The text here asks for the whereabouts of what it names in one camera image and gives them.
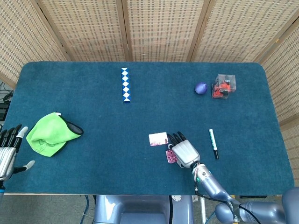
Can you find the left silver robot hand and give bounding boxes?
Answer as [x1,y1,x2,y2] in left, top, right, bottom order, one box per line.
[0,125,36,182]

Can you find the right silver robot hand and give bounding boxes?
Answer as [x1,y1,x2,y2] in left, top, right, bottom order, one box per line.
[167,131,201,169]

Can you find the pink patterned playing card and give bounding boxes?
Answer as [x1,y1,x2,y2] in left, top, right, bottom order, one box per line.
[165,150,178,164]
[148,132,169,147]

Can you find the green white marker pen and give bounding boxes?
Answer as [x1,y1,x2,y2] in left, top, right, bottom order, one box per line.
[208,128,220,160]

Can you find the green microfiber cloth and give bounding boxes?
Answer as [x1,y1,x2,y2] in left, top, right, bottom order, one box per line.
[25,112,84,157]

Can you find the blue purple ball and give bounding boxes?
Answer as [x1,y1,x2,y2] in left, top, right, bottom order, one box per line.
[194,82,208,95]

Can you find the blue-grey robot torso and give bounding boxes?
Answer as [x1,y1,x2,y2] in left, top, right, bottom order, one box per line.
[93,195,194,224]

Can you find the clear box with red items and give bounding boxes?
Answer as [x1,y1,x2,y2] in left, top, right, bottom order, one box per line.
[211,74,236,99]

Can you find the blue felt table mat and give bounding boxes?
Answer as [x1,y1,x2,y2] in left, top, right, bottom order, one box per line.
[3,61,295,196]

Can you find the blue white snake puzzle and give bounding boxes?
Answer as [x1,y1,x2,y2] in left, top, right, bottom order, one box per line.
[121,67,131,105]

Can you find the woven folding screen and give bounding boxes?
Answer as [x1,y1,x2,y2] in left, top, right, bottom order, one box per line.
[0,0,299,189]

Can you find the black equipment with cables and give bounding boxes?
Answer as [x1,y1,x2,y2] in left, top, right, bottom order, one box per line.
[0,81,14,122]

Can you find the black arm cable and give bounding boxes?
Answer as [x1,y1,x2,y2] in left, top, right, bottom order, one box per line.
[193,184,243,222]

